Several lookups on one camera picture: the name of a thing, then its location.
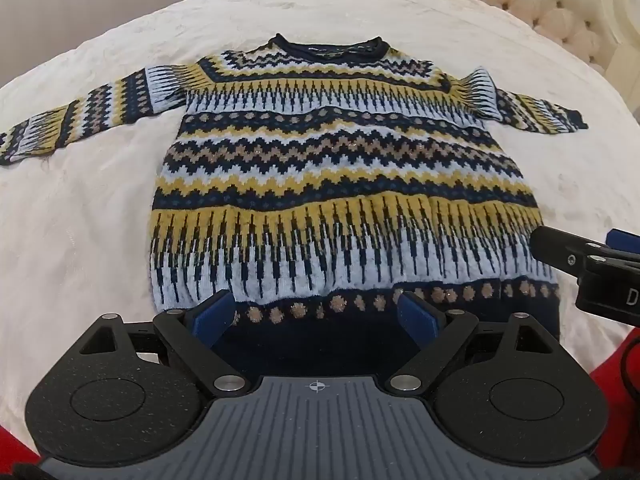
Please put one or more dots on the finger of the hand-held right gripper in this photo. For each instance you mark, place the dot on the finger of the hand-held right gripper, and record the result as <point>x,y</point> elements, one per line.
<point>560,250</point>
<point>622,241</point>

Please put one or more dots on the navy yellow patterned knit sweater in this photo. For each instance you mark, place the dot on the navy yellow patterned knit sweater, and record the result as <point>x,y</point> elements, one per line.
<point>345,175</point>

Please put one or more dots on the cream tufted headboard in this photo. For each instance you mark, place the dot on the cream tufted headboard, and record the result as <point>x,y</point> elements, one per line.
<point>555,10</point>

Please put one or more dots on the white bedspread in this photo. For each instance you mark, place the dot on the white bedspread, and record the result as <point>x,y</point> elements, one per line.
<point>90,220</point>

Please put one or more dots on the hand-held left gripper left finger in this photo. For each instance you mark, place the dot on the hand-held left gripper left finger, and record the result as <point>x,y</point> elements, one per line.
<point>215,316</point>

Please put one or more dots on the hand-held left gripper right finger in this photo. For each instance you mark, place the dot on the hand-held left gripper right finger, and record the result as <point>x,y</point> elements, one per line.
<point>419,314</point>

